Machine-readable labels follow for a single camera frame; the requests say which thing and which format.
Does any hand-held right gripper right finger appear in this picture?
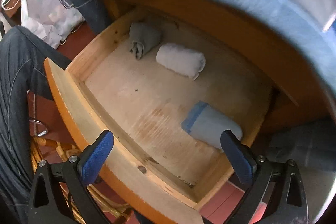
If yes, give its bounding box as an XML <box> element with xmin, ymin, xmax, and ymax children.
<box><xmin>220</xmin><ymin>130</ymin><xmax>309</xmax><ymax>224</ymax></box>

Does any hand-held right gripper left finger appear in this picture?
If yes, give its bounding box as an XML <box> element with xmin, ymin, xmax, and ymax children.
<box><xmin>28</xmin><ymin>130</ymin><xmax>114</xmax><ymax>224</ymax></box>

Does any rattan chair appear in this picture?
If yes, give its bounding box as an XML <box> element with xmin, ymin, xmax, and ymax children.
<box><xmin>30</xmin><ymin>135</ymin><xmax>137</xmax><ymax>224</ymax></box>

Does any white sock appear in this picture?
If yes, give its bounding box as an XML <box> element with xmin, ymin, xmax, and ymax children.
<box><xmin>156</xmin><ymin>43</ymin><xmax>206</xmax><ymax>81</ymax></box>

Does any chrome metal tube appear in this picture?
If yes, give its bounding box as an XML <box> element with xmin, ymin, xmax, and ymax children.
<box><xmin>28</xmin><ymin>119</ymin><xmax>50</xmax><ymax>137</ymax></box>

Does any person's left leg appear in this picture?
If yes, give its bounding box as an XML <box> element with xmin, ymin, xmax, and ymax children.
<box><xmin>0</xmin><ymin>26</ymin><xmax>72</xmax><ymax>224</ymax></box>

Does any white plastic sheet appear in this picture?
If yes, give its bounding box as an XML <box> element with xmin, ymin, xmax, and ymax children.
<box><xmin>20</xmin><ymin>0</ymin><xmax>86</xmax><ymax>50</ymax></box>

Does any dark grey sock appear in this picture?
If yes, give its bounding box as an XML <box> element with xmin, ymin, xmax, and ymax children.
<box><xmin>129</xmin><ymin>22</ymin><xmax>162</xmax><ymax>60</ymax></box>

